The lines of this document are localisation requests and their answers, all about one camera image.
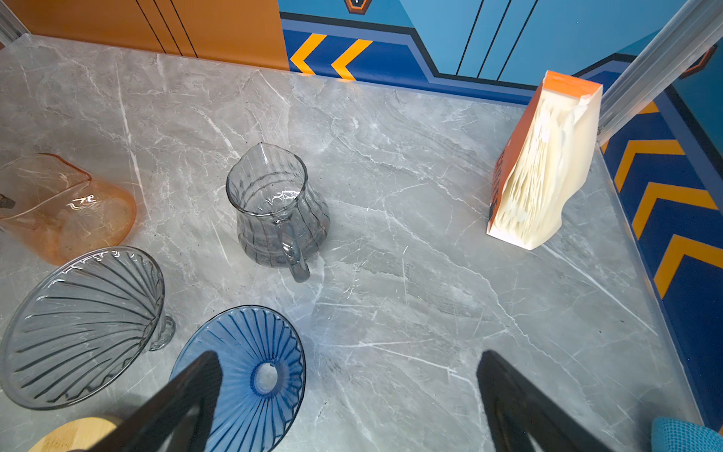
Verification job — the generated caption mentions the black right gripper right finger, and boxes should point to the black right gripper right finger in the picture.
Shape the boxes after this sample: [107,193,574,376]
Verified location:
[476,350,609,451]

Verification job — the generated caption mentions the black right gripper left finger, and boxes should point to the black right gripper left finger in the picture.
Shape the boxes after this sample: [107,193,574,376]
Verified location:
[92,351,223,451]

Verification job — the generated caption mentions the blue glass dripper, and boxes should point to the blue glass dripper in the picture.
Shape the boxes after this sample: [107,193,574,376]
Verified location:
[171,305,306,451]

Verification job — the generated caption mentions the orange glass carafe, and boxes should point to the orange glass carafe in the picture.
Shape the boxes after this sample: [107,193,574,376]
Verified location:
[1,154,137,266]

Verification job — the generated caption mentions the coffee filter pack orange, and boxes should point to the coffee filter pack orange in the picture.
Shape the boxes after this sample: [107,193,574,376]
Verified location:
[487,71,604,250]

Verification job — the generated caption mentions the grey glass dripper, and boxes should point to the grey glass dripper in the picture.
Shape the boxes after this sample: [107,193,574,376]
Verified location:
[1,246,176,411]

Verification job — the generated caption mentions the light blue cylinder roll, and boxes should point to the light blue cylinder roll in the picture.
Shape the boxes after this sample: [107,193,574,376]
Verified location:
[651,417,723,452]

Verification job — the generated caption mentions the grey glass pitcher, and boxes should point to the grey glass pitcher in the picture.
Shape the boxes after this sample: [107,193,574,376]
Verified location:
[225,142,331,283]

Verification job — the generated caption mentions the wooden ring holder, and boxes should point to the wooden ring holder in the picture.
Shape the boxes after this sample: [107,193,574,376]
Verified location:
[29,416,122,452]

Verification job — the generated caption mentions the right aluminium corner post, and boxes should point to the right aluminium corner post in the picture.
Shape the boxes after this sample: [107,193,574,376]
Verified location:
[598,0,722,145]

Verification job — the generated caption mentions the aluminium corner post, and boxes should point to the aluminium corner post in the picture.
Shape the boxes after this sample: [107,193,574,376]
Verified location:
[0,0,29,48]
[598,0,722,145]

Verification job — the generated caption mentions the left aluminium corner post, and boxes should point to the left aluminium corner post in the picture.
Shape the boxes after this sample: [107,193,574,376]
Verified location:
[0,0,29,48]

